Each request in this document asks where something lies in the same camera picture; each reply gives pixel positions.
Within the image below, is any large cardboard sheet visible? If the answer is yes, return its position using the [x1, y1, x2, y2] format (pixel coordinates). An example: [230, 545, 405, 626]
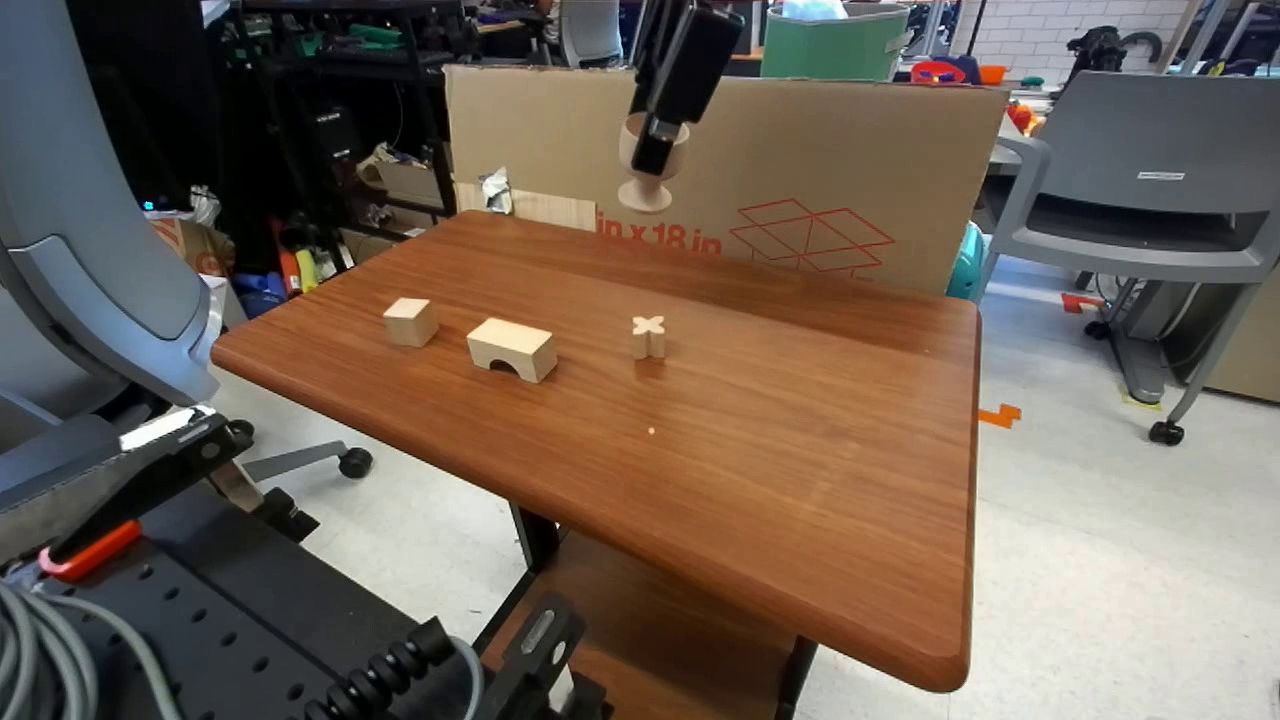
[439, 59, 1010, 299]

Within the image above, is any grey plastic chair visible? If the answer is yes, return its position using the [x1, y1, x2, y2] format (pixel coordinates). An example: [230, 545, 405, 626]
[991, 69, 1280, 450]

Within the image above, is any black corrugated conduit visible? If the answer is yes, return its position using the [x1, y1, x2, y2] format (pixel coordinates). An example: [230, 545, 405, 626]
[299, 617, 467, 720]

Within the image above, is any black storage shelf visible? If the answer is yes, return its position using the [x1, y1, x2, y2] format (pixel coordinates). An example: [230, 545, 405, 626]
[224, 0, 464, 273]

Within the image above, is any teal bag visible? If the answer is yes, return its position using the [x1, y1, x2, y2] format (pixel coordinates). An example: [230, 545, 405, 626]
[948, 215, 1001, 304]

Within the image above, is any grey coiled cable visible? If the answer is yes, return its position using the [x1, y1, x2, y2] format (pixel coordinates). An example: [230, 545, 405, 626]
[0, 579, 183, 720]

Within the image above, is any silver duct tape piece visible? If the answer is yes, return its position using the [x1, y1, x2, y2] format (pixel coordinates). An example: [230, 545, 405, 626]
[477, 162, 518, 221]

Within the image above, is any green chair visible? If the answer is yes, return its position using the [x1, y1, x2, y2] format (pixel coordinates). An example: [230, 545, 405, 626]
[754, 7, 911, 87]

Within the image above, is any wooden arch block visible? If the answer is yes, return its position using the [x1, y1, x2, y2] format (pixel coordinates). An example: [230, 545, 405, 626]
[464, 314, 565, 387]

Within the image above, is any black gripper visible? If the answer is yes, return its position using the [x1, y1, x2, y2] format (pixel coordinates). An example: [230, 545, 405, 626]
[627, 3, 745, 178]

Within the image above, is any wooden table pedestal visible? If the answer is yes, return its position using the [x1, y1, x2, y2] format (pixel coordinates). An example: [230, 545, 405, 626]
[477, 501, 821, 720]

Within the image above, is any wooden cube block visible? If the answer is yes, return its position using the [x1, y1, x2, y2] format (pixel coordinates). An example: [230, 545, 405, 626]
[381, 294, 444, 352]

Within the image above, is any wooden cross block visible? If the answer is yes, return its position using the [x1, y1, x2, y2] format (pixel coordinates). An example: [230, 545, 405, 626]
[627, 310, 670, 363]

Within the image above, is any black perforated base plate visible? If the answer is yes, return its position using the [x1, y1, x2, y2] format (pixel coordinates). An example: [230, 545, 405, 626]
[0, 485, 451, 720]

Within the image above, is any black beam with white label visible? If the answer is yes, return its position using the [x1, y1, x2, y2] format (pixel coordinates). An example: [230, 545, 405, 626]
[75, 398, 326, 545]

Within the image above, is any blue office chair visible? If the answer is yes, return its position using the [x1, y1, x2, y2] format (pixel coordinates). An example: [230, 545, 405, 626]
[0, 0, 374, 571]

